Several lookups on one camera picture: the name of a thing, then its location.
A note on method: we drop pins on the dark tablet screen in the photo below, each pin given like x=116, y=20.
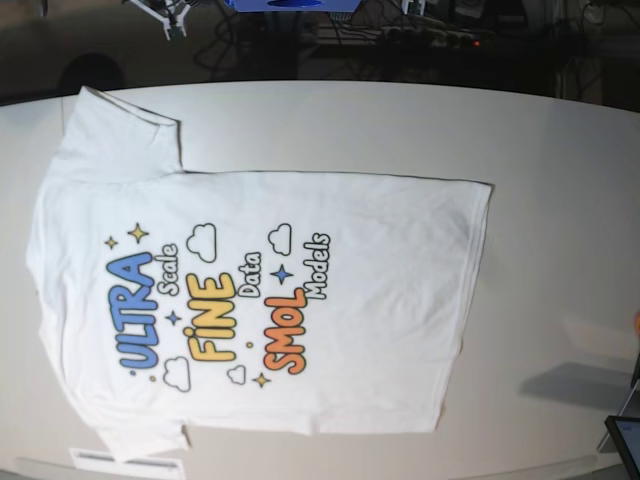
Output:
x=624, y=431

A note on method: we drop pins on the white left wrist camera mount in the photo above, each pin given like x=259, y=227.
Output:
x=170, y=13

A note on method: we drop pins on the white paper label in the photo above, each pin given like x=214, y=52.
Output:
x=145, y=468

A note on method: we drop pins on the black power strip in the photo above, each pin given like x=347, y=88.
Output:
x=432, y=38

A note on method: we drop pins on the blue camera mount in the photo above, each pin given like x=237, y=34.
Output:
x=245, y=6

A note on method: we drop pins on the white printed T-shirt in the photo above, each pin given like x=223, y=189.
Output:
x=300, y=302

